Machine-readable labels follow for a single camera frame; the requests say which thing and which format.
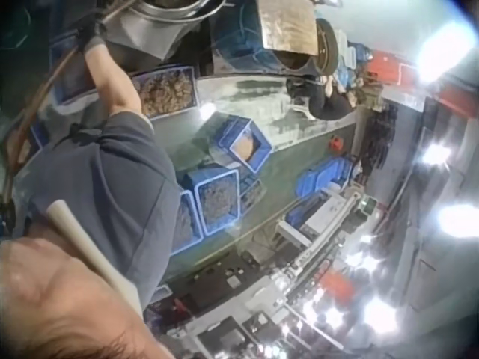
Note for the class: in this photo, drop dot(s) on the person's right hand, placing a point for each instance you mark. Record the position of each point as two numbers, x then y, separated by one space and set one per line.
91 37

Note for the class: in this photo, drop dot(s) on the long brown metal rod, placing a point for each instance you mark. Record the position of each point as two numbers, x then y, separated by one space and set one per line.
48 78

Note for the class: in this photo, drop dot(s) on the steel drum machine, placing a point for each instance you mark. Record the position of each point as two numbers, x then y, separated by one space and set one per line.
161 22

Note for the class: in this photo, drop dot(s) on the large blue crate of parts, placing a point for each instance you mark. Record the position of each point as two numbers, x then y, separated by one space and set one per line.
164 91

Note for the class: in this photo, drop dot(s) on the blue barrel tumbling machine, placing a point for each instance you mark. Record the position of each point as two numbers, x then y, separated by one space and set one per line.
262 48

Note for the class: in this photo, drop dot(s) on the small blue crate, tan contents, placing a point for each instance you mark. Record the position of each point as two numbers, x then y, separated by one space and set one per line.
245 144

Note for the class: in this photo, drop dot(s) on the brown cardboard sheet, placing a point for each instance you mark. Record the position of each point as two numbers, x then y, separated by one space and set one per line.
288 26

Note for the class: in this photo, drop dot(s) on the blue crate of brown parts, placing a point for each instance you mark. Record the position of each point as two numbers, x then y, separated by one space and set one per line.
217 198

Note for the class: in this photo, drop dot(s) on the narrow blue crate of parts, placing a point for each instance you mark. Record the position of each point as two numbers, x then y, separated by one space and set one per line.
185 220

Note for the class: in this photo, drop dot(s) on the black rubber wheel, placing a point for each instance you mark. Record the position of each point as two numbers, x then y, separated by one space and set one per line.
326 45

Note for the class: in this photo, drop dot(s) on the small red device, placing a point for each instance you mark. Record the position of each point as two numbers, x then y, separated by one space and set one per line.
335 143

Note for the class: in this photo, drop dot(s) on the stack of empty blue crates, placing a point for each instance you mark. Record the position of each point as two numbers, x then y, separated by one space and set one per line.
322 177

